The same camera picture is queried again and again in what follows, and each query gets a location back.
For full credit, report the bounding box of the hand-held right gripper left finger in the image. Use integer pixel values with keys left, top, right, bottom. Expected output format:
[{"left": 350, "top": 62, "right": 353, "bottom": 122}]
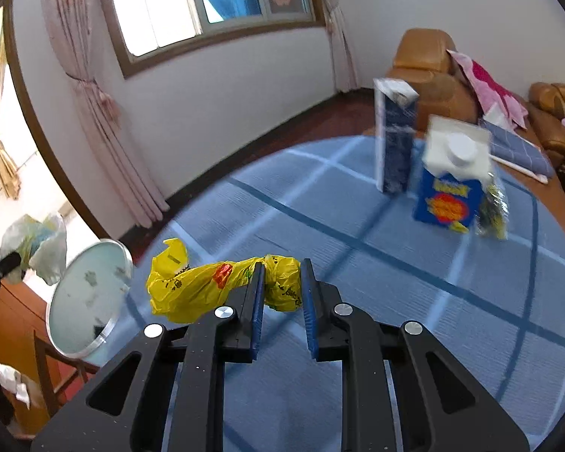
[{"left": 31, "top": 261, "right": 267, "bottom": 452}]

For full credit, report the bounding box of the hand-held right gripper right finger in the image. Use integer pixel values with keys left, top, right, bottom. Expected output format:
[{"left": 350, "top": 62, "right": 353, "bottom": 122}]
[{"left": 301, "top": 259, "right": 530, "bottom": 452}]

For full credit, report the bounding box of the pale green plastic bag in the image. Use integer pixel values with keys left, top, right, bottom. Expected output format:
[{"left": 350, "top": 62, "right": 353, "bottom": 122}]
[{"left": 0, "top": 213, "right": 68, "bottom": 286}]

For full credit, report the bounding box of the yellow plastic bag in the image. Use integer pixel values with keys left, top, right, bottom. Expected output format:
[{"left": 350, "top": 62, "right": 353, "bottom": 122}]
[{"left": 146, "top": 238, "right": 304, "bottom": 325}]

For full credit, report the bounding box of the teal enamel bucket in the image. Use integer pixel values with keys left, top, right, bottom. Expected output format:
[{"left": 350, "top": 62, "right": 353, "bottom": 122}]
[{"left": 46, "top": 239, "right": 134, "bottom": 357}]

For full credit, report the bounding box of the blue checked tablecloth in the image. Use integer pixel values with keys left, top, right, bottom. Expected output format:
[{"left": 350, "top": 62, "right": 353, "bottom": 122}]
[{"left": 101, "top": 136, "right": 565, "bottom": 452}]

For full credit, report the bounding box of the white crumpled paper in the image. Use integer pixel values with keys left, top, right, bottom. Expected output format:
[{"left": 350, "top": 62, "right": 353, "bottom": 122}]
[{"left": 0, "top": 362, "right": 33, "bottom": 409}]

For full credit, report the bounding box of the wooden chair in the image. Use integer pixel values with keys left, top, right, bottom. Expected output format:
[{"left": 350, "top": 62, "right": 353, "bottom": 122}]
[{"left": 33, "top": 330, "right": 102, "bottom": 417}]

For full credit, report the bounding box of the yellow curtain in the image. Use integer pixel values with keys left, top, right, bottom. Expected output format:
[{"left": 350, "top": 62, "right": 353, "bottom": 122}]
[{"left": 0, "top": 52, "right": 20, "bottom": 201}]

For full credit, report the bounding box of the blue carton with white cap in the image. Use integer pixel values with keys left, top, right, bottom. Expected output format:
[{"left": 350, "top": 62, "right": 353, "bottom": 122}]
[{"left": 412, "top": 114, "right": 494, "bottom": 235}]

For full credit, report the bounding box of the tall white carton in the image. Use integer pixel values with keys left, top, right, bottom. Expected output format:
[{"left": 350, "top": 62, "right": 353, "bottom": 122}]
[{"left": 373, "top": 78, "right": 421, "bottom": 195}]

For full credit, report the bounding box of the pink tied curtain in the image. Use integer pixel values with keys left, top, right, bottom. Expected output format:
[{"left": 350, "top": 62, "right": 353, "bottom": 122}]
[
  {"left": 308, "top": 0, "right": 359, "bottom": 94},
  {"left": 38, "top": 0, "right": 170, "bottom": 229}
]

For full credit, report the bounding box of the clear printed wrapper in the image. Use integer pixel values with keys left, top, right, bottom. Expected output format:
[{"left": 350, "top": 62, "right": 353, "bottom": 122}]
[{"left": 473, "top": 169, "right": 508, "bottom": 241}]

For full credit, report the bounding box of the folded blue checked cloth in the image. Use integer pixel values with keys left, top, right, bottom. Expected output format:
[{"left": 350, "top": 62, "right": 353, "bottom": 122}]
[{"left": 478, "top": 120, "right": 556, "bottom": 183}]

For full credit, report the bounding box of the white tissue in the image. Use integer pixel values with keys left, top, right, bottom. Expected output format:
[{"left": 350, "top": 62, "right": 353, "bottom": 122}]
[{"left": 481, "top": 104, "right": 505, "bottom": 127}]

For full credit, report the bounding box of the brown leather armchair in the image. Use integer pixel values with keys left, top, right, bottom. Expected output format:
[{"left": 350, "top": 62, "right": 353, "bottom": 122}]
[{"left": 365, "top": 28, "right": 565, "bottom": 229}]

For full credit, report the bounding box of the sliding glass window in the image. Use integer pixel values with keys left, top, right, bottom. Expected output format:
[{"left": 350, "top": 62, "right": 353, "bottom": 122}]
[{"left": 96, "top": 0, "right": 328, "bottom": 78}]

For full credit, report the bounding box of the brown leather sofa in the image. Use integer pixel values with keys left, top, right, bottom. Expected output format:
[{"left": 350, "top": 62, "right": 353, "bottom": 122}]
[{"left": 527, "top": 81, "right": 565, "bottom": 184}]

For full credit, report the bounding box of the brown arched door frame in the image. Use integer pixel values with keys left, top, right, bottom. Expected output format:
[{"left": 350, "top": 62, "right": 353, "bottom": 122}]
[{"left": 2, "top": 0, "right": 137, "bottom": 246}]

